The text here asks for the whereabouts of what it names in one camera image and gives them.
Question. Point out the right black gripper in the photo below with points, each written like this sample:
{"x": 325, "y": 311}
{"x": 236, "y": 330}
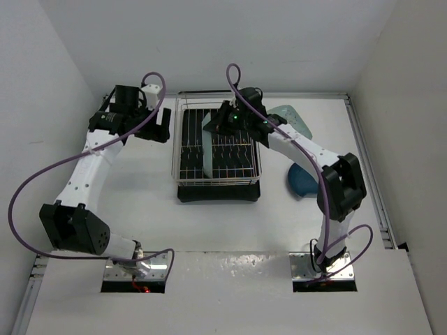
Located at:
{"x": 218, "y": 123}

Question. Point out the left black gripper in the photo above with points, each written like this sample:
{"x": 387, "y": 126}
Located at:
{"x": 156, "y": 132}

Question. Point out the light green rectangular plate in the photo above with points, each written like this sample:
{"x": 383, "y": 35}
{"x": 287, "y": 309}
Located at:
{"x": 207, "y": 148}

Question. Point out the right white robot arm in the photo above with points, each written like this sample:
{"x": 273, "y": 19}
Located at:
{"x": 341, "y": 186}

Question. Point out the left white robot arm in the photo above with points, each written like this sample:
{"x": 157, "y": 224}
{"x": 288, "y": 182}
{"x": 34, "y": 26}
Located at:
{"x": 71, "y": 222}

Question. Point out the black drip tray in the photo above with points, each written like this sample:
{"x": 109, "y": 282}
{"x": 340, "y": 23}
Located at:
{"x": 249, "y": 193}

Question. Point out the light green plate with berries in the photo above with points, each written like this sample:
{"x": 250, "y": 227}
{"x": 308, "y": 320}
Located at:
{"x": 290, "y": 114}

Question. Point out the dark blue leaf plate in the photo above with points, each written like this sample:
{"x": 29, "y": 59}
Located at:
{"x": 301, "y": 183}

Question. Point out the metal wire dish rack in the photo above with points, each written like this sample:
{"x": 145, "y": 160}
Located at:
{"x": 235, "y": 158}

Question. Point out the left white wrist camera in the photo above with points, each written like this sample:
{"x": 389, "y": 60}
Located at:
{"x": 152, "y": 93}

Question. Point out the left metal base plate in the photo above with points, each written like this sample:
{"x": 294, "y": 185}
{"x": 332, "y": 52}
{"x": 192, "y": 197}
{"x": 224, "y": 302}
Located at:
{"x": 154, "y": 269}

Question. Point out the metal base plate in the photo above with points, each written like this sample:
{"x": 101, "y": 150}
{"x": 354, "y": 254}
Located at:
{"x": 154, "y": 269}
{"x": 302, "y": 270}

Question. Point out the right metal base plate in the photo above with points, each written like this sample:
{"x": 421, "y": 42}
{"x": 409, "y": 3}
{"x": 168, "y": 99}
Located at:
{"x": 302, "y": 270}

